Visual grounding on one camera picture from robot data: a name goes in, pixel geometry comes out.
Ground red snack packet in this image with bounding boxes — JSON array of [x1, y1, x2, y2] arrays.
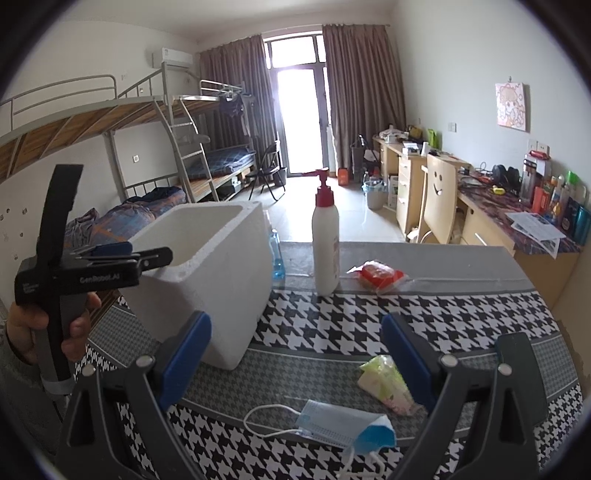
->
[[346, 260, 410, 294]]

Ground row of toiletry bottles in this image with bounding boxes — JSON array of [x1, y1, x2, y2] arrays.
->
[[521, 152, 591, 246]]

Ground brown curtain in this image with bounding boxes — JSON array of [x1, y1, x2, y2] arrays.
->
[[321, 24, 408, 174], [199, 34, 279, 186]]

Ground houndstooth tablecloth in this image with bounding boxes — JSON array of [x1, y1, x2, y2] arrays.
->
[[74, 242, 583, 480]]

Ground white air conditioner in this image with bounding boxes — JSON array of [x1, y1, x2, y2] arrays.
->
[[152, 47, 194, 70]]

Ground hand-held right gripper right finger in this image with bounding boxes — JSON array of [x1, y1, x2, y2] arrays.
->
[[381, 313, 549, 480]]

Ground blue face mask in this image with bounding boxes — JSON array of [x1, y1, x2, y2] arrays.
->
[[243, 399, 398, 479]]

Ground person's left hand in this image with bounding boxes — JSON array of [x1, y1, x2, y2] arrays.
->
[[6, 292, 103, 366]]

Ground black folding chair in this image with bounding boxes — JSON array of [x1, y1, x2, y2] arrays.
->
[[250, 140, 288, 202]]

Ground wooden chair with smiley face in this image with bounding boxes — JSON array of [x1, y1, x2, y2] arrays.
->
[[407, 153, 460, 245]]

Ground clear plastic water bottle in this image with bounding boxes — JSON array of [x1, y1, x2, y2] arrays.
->
[[268, 228, 286, 282]]

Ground large metal bunk bed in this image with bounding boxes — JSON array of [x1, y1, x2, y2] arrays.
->
[[0, 62, 218, 234]]

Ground green tissue pack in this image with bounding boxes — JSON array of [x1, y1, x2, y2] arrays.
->
[[359, 354, 426, 417]]

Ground person's left forearm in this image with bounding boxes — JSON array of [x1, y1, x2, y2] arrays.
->
[[0, 323, 63, 467]]

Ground white pump bottle red cap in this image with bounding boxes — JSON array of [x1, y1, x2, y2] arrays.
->
[[302, 167, 341, 297]]

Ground white styrofoam box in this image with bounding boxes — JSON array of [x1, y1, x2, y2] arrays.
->
[[128, 200, 273, 372]]

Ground glass balcony door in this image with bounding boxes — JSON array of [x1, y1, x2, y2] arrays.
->
[[264, 31, 331, 177]]

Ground pink wall poster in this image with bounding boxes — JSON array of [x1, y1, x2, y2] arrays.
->
[[495, 82, 528, 130]]

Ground grey bucket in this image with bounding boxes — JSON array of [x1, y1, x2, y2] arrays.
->
[[364, 180, 389, 212]]

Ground long wooden desk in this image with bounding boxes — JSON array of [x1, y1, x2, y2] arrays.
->
[[372, 134, 583, 308]]

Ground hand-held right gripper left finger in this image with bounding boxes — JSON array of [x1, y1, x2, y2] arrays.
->
[[55, 311, 213, 480]]

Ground hanging dark clothes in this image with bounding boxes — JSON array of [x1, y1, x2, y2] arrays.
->
[[219, 93, 246, 117]]

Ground blue mattress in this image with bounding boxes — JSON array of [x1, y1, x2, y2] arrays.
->
[[182, 147, 256, 182]]

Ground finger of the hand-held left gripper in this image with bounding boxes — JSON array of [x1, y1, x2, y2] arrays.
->
[[74, 247, 174, 278], [70, 241, 141, 260]]

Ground blue plaid quilt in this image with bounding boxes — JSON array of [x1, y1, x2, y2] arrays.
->
[[65, 187, 188, 251]]

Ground printed paper sheets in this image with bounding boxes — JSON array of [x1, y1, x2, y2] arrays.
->
[[505, 210, 567, 258]]

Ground metal bunk bed with ladder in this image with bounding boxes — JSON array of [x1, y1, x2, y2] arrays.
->
[[172, 78, 259, 205]]

